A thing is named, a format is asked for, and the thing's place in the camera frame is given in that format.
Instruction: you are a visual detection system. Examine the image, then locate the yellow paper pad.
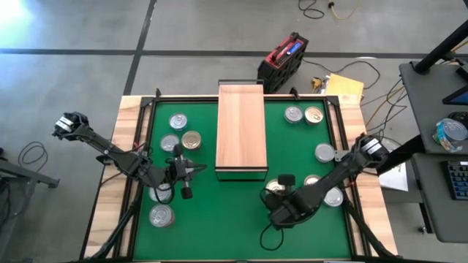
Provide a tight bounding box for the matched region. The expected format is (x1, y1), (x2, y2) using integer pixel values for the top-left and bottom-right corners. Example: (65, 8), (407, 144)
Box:
(324, 72), (365, 102)

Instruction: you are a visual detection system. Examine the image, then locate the green table mat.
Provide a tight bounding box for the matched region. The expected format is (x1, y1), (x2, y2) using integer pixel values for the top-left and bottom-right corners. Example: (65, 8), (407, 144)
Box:
(133, 101), (352, 261)

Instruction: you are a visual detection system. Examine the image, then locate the grey desk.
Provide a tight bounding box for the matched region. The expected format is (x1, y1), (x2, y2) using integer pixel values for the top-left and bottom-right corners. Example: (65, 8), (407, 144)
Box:
(411, 152), (468, 244)
(398, 61), (468, 154)

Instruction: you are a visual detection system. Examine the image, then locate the black table frame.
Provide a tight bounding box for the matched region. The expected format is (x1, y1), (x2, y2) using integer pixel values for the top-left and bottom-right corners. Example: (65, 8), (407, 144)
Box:
(129, 87), (366, 262)

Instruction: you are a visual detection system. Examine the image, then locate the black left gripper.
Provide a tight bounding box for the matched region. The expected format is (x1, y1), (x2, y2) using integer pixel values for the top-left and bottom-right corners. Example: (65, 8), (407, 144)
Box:
(164, 143), (208, 200)

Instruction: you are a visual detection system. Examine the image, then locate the blue-label silver-lid can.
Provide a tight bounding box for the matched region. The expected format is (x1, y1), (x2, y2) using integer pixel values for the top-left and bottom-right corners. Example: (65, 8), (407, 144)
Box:
(168, 112), (189, 132)

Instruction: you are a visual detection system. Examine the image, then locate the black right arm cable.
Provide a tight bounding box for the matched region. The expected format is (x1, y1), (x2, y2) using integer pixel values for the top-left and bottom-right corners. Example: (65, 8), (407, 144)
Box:
(259, 222), (285, 252)

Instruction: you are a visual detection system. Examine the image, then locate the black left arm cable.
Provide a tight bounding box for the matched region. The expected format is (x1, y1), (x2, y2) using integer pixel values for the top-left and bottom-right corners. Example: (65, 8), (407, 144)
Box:
(151, 182), (177, 205)

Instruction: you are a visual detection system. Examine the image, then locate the black floor cable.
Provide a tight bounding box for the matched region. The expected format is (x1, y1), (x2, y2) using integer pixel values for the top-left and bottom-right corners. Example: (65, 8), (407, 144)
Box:
(18, 141), (48, 169)
(302, 58), (381, 91)
(298, 0), (325, 20)

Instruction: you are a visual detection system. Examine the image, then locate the black metal stand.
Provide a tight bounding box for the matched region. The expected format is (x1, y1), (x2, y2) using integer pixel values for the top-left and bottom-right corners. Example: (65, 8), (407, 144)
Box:
(0, 148), (60, 263)

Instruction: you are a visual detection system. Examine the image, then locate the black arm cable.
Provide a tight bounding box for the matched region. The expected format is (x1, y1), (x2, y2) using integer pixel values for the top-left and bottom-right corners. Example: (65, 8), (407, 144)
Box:
(151, 182), (177, 205)
(259, 222), (285, 252)

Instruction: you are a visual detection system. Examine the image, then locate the black desk support bar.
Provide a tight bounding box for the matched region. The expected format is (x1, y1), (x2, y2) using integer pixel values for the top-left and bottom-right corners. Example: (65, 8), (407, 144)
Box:
(375, 134), (421, 176)

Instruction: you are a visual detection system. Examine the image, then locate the wooden shelf with black frame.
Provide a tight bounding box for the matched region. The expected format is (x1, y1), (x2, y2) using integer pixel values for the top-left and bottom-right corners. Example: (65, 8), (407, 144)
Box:
(214, 79), (270, 183)

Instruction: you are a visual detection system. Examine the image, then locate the yellow power plug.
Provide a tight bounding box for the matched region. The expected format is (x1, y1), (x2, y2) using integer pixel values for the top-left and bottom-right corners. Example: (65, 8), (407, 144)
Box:
(310, 76), (326, 92)

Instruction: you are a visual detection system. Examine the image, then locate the white paper sheet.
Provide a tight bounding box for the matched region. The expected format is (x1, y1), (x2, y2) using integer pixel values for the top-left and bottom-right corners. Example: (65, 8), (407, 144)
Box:
(378, 162), (410, 193)

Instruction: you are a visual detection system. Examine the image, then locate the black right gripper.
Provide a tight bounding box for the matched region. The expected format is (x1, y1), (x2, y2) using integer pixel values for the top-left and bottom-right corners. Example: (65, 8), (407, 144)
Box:
(260, 174), (319, 230)

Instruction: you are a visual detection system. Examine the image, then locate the black keyboard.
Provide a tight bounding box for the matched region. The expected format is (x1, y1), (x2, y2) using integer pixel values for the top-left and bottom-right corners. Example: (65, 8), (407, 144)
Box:
(443, 159), (468, 201)

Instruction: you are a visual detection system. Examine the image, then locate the yellow floor cable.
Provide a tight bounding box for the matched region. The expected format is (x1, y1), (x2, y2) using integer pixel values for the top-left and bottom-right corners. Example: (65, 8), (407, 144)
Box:
(328, 0), (361, 21)

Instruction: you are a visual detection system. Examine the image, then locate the gold-lid pink salmon can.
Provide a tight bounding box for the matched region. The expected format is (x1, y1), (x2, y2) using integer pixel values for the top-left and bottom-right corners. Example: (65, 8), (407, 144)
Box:
(303, 174), (322, 187)
(303, 105), (325, 126)
(265, 178), (287, 195)
(181, 130), (203, 150)

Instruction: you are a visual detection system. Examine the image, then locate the black tablet screen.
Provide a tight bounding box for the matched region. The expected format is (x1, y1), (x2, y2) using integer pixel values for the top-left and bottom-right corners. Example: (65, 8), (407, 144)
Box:
(441, 84), (468, 107)

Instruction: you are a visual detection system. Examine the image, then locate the black monitor pole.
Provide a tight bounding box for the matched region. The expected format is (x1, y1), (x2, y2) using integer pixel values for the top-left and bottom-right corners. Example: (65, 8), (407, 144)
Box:
(414, 20), (468, 75)

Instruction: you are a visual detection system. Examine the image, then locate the colourful-label can with silver lid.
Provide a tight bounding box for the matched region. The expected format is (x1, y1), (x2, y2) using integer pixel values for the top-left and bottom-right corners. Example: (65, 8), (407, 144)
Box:
(432, 117), (468, 153)

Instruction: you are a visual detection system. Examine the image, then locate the red and black tool case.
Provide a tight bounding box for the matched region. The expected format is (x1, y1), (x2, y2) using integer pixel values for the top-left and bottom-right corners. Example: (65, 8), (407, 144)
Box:
(257, 31), (310, 94)

